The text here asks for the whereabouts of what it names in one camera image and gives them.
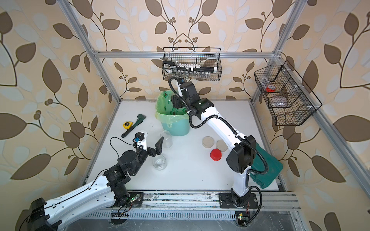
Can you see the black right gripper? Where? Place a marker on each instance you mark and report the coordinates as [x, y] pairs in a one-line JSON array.
[[177, 101]]

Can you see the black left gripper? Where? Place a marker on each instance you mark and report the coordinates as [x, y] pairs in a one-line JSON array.
[[157, 150]]

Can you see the clear peanut jar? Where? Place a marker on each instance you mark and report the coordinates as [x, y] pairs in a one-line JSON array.
[[167, 139]]

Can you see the red jar lid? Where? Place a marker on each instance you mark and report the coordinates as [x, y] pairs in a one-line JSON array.
[[216, 154]]

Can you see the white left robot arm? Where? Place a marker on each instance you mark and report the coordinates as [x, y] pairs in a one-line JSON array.
[[106, 190]]

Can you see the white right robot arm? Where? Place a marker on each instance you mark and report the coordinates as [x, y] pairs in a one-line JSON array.
[[244, 159]]

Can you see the green bin with bag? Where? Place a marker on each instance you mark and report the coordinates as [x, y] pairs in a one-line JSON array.
[[173, 120]]

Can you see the yellow tape measure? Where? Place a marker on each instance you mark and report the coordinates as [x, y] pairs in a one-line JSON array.
[[127, 125]]

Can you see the red object in basket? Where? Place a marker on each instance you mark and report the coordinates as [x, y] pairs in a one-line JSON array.
[[270, 88]]

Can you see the black wire basket back wall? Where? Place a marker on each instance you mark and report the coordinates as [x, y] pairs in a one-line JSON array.
[[192, 63]]

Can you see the black wire basket wall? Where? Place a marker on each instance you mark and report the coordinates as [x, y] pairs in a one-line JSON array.
[[294, 101], [192, 63]]

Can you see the black socket set rail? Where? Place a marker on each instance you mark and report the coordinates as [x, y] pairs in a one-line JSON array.
[[171, 67]]

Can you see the black wire basket right wall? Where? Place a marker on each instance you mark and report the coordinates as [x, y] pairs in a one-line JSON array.
[[294, 101]]

